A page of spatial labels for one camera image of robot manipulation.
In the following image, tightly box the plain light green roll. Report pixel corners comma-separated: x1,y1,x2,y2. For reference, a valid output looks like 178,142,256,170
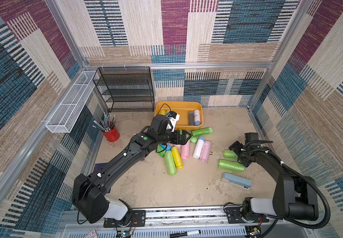
223,150,238,160

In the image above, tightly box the fat green roll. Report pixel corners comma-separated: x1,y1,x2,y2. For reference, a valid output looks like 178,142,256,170
218,160,245,173

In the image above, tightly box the white roll red label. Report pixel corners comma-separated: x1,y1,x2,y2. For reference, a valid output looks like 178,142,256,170
194,110,201,126

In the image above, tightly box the grey trash bag roll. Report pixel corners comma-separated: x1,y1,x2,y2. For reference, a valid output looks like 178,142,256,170
188,111,195,126

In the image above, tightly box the yellow trash bag roll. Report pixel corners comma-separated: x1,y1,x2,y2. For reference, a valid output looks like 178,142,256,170
158,110,166,116

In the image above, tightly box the pink roll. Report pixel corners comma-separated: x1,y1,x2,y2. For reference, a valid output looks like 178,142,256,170
181,141,190,159
199,141,212,162

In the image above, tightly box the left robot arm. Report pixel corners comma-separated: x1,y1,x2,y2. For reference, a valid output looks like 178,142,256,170
72,115,192,224

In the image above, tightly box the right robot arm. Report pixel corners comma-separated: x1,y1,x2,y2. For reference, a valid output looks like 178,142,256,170
229,140,331,229

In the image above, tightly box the blue trash bag roll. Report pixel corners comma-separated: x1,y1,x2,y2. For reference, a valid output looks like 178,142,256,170
160,144,172,151

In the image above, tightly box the short green roll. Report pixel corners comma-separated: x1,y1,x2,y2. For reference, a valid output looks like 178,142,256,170
189,136,198,144

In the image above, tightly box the green roll with label left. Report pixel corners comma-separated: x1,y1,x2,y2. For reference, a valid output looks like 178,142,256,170
156,144,166,157

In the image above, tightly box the lower yellow roll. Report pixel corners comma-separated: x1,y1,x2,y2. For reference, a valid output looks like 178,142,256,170
171,147,184,169

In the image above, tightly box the white roll with blue band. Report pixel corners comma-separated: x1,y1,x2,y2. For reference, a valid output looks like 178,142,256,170
193,136,205,159

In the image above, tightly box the lower light green roll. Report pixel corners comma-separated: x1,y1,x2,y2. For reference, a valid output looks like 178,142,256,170
164,151,177,176

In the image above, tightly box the yellow plastic storage box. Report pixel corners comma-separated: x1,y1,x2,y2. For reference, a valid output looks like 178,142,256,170
154,101,204,131

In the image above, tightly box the green roll with red label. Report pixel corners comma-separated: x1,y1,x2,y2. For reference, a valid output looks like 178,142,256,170
191,127,213,136

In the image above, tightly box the grey blue stapler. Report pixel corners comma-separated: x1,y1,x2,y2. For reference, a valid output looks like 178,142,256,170
222,173,252,190

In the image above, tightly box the red pen cup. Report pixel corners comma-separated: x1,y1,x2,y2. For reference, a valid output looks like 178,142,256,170
103,126,120,142

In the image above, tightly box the black mesh shelf rack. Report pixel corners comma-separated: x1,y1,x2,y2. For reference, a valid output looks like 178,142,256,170
94,67,155,112

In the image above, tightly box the dark blue booklet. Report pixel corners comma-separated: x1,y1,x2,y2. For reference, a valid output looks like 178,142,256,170
93,163,106,172

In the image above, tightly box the black marker pen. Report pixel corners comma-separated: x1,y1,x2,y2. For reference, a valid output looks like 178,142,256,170
170,230,201,238

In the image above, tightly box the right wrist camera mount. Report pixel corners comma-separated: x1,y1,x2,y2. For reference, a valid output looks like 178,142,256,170
245,132,259,144

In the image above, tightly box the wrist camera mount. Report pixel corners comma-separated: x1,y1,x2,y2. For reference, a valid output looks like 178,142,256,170
166,111,180,132
245,132,259,144

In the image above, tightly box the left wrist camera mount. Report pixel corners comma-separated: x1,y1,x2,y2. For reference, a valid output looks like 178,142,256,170
166,111,180,132

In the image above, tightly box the white wire wall basket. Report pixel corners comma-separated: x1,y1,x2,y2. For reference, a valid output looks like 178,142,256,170
46,71,96,133

